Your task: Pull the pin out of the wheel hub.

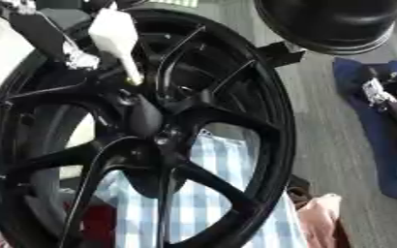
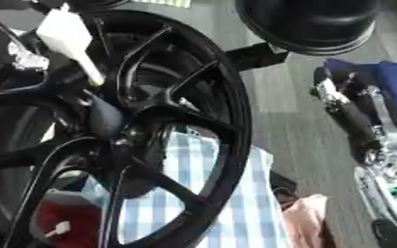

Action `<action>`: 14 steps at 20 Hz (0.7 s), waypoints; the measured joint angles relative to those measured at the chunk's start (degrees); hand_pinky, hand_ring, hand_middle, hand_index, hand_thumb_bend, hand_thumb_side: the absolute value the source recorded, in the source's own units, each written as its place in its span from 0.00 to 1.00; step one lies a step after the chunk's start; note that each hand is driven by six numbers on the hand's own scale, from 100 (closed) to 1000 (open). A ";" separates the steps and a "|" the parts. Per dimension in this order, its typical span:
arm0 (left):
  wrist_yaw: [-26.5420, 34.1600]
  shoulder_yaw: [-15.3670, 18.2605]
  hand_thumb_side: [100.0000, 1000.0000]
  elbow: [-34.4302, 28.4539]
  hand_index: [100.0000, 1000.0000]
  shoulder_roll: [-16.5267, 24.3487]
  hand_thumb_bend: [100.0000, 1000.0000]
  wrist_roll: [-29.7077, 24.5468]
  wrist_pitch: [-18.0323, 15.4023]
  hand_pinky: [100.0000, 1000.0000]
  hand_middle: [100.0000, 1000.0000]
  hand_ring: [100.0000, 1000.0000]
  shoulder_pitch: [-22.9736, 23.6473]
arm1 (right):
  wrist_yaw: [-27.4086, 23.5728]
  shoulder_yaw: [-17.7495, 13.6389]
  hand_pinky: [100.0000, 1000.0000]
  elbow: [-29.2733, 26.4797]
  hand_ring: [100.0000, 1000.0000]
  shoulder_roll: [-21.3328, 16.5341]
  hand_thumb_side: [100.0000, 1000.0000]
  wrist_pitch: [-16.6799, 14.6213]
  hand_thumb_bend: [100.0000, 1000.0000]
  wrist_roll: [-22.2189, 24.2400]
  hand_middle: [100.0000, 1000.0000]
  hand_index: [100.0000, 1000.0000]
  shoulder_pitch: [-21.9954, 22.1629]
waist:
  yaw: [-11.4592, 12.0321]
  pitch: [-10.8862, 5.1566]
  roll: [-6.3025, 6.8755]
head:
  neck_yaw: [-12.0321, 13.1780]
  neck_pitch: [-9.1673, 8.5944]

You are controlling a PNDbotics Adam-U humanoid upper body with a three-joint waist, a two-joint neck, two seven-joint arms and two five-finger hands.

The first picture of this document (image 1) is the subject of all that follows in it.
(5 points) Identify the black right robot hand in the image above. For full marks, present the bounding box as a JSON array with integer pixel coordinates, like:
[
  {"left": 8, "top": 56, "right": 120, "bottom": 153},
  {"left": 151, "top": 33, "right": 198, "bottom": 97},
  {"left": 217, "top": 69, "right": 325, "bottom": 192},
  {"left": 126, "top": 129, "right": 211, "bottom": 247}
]
[{"left": 359, "top": 66, "right": 397, "bottom": 130}]

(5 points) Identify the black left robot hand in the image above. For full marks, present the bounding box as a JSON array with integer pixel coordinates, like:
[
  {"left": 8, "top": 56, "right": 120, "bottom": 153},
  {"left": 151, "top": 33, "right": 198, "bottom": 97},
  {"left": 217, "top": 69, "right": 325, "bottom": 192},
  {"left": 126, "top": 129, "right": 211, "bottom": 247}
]
[{"left": 7, "top": 7, "right": 104, "bottom": 71}]

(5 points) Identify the black spoked wheel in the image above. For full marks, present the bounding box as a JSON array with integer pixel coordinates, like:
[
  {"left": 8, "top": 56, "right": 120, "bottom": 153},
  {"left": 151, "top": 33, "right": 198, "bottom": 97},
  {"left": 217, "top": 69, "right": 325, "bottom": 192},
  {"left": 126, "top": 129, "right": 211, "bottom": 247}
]
[{"left": 0, "top": 7, "right": 299, "bottom": 248}]

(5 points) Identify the blue cloth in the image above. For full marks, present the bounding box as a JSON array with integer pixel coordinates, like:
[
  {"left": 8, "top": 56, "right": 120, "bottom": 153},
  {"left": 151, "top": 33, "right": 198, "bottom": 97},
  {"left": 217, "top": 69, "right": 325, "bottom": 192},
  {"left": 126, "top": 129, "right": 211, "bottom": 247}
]
[{"left": 330, "top": 57, "right": 397, "bottom": 202}]

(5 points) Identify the black round tyre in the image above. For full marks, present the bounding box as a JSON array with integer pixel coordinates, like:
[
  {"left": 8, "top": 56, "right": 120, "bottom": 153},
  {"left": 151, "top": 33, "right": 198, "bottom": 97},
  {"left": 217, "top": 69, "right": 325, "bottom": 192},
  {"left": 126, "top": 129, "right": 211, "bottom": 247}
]
[{"left": 253, "top": 0, "right": 397, "bottom": 56}]

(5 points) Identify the pink cloth bundle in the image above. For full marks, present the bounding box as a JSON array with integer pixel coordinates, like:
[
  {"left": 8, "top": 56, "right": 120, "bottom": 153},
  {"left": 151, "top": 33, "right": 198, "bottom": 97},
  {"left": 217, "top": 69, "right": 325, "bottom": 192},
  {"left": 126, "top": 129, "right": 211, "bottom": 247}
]
[{"left": 294, "top": 193, "right": 347, "bottom": 248}]

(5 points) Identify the black bracket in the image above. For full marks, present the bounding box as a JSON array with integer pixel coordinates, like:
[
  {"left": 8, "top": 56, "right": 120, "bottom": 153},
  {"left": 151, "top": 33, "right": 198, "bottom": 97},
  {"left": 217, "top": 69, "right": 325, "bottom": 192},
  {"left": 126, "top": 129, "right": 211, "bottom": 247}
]
[{"left": 256, "top": 41, "right": 309, "bottom": 68}]

